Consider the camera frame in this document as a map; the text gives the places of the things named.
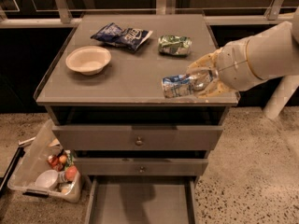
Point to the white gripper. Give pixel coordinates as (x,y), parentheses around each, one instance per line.
(233,63)

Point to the silver blue redbull can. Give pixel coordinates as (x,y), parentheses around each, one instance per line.
(182,85)

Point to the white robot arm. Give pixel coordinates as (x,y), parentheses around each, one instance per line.
(251,61)

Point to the grey drawer cabinet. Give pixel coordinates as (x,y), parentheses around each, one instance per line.
(128,91)

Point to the grey bottom drawer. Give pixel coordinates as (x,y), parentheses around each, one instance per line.
(141,200)

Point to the grey drawer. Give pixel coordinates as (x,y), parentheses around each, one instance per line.
(141,200)
(140,166)
(137,137)

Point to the grey top drawer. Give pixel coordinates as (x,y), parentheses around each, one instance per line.
(137,137)

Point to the grey middle drawer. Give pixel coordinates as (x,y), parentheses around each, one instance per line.
(140,166)

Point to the green crumpled snack bag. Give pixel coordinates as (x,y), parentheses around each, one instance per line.
(174,45)

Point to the metal window railing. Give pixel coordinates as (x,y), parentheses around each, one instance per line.
(69,13)

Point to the blue chip bag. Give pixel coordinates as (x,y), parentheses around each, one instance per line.
(131,38)

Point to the white paper bowl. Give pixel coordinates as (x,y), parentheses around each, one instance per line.
(89,60)

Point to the orange fruit in bin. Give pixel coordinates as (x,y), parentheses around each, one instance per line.
(70,173)

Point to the red snack packet in bin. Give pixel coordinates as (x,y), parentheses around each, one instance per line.
(54,163)

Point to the clear plastic storage bin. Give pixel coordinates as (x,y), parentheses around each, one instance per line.
(34,163)

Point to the white cylindrical post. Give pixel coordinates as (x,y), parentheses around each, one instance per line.
(281,96)

